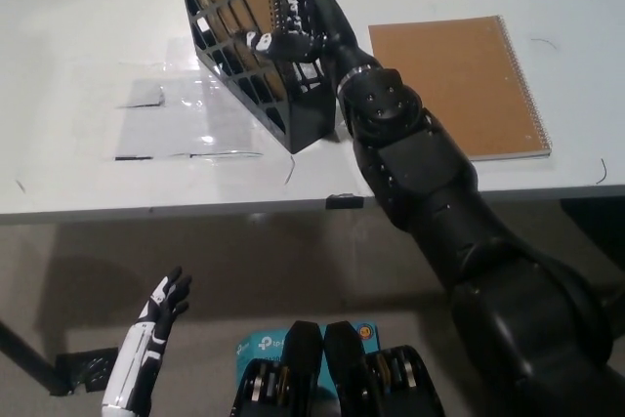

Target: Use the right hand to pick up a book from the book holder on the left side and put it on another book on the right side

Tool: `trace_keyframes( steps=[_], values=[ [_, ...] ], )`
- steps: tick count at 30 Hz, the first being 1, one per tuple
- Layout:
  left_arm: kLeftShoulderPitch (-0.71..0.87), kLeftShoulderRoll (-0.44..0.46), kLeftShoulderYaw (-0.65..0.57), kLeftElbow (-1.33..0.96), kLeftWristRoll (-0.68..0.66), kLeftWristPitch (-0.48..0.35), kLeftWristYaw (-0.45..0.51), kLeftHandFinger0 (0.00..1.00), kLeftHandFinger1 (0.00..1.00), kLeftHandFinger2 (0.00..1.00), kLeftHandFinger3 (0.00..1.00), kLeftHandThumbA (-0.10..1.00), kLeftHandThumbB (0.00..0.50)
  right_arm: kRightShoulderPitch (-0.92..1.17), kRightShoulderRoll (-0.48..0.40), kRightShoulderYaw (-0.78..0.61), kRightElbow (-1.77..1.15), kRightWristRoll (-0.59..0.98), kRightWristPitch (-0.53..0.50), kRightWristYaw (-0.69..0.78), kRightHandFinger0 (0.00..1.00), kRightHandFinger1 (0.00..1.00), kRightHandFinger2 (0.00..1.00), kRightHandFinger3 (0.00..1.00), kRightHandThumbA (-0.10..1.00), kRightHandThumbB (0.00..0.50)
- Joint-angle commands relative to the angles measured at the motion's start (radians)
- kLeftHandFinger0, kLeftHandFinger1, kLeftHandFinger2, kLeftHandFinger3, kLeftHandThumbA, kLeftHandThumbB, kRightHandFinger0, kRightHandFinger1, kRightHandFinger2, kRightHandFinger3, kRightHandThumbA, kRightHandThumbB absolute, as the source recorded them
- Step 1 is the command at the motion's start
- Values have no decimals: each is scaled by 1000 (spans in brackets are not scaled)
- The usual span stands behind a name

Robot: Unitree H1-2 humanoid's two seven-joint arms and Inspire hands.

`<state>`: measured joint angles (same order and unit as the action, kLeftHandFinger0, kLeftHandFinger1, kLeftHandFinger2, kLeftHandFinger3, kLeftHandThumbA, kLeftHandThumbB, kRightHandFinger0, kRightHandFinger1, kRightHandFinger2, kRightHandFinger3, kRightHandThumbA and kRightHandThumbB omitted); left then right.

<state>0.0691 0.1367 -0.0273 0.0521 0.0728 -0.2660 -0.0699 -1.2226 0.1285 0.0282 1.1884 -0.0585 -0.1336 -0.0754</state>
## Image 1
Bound transparent plastic sheet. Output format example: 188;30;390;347
72;38;268;162

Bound brown spiral notebook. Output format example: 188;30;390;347
367;15;554;163
183;0;294;110

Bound black table leg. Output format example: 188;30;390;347
0;321;64;396

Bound black robot legs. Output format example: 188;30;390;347
229;319;445;417

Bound black taped foot plate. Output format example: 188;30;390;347
53;348;121;396

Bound small black table edge clip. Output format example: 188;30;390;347
324;193;365;210

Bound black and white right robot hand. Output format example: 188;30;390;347
245;0;381;89

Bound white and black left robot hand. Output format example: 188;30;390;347
100;266;193;414

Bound teal tp-link cardboard box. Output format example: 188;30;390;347
235;321;382;417

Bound black lattice book holder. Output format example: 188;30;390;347
173;0;344;156

